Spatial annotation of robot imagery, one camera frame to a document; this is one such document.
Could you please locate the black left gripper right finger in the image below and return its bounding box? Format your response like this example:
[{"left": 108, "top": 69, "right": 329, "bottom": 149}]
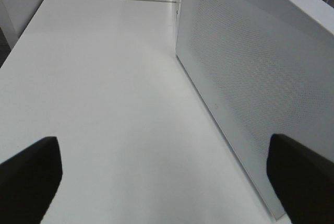
[{"left": 266, "top": 134, "right": 333, "bottom": 223}]

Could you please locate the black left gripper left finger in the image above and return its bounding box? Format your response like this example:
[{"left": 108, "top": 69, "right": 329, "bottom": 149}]
[{"left": 1, "top": 136, "right": 63, "bottom": 223}]

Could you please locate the white microwave door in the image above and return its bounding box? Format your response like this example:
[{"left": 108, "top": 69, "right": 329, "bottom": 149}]
[{"left": 176, "top": 0, "right": 333, "bottom": 220}]

